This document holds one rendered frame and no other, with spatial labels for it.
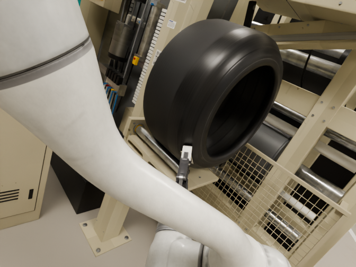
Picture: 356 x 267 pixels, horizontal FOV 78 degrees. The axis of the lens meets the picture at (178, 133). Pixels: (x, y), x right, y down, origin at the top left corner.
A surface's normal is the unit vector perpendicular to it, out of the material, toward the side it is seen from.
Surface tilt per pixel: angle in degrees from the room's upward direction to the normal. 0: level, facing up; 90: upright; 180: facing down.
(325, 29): 90
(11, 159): 90
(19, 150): 90
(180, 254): 32
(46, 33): 76
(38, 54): 85
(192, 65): 67
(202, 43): 52
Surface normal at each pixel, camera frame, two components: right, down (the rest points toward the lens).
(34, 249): 0.37, -0.85
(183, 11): -0.67, 0.03
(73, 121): 0.54, 0.56
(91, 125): 0.77, 0.40
